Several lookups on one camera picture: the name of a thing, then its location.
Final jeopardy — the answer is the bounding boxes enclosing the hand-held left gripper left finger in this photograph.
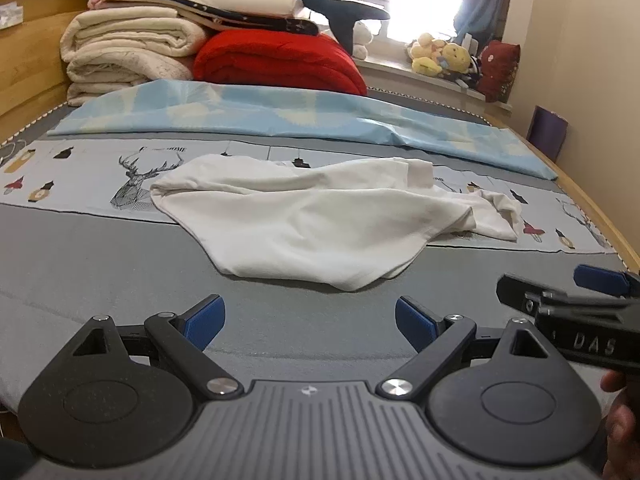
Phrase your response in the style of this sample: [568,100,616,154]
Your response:
[67,294,246,402]

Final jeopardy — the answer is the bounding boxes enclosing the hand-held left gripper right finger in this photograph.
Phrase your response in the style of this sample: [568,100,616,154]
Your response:
[375,296,563,403]

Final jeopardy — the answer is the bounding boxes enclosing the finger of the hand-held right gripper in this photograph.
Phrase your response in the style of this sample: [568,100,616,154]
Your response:
[573,264,640,298]
[496,274,581,318]

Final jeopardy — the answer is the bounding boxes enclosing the white garment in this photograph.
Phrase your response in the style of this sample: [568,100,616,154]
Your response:
[150,154,525,292]

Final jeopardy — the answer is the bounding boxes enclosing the person's right hand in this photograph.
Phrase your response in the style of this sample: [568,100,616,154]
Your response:
[600,369,640,480]

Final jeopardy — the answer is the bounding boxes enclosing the grey printed bed sheet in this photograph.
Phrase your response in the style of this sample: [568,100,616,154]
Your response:
[0,100,640,413]

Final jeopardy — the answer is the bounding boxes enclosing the purple board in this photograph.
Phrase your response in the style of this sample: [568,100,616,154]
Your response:
[526,105,570,163]

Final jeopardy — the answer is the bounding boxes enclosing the light blue patterned sheet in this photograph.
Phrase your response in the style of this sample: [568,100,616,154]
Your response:
[47,79,560,182]

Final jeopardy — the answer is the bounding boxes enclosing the red cushion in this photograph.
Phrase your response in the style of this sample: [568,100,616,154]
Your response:
[477,40,521,102]

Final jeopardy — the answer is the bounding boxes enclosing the windowsill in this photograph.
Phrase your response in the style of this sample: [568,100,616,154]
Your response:
[352,54,514,112]

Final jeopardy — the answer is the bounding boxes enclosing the pale yellow plush toy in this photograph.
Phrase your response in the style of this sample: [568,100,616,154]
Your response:
[406,32,449,77]

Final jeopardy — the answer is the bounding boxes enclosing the white quilted folded blanket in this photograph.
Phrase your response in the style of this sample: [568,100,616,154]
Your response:
[65,51,197,107]

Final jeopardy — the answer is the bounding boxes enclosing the red folded blanket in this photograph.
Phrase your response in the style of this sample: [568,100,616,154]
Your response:
[192,30,368,97]

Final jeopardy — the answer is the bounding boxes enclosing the white plush bear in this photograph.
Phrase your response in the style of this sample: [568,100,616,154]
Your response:
[352,21,377,59]

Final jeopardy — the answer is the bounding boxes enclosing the cream folded blanket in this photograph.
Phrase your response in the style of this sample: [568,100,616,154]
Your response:
[60,9,208,61]

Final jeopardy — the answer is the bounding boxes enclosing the dark patterned folded quilt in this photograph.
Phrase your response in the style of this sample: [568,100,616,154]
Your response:
[147,0,319,37]

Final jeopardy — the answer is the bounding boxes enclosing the wooden headboard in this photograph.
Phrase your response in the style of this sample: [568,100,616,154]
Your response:
[0,0,119,133]

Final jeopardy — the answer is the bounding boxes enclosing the white folded duvet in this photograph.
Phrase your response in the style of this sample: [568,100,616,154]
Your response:
[162,0,307,23]

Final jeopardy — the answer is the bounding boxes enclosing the dark teal shark plush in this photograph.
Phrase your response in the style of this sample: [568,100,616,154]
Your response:
[177,0,391,49]

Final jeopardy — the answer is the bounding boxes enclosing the wooden bed frame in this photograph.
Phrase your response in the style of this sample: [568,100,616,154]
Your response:
[482,110,640,281]

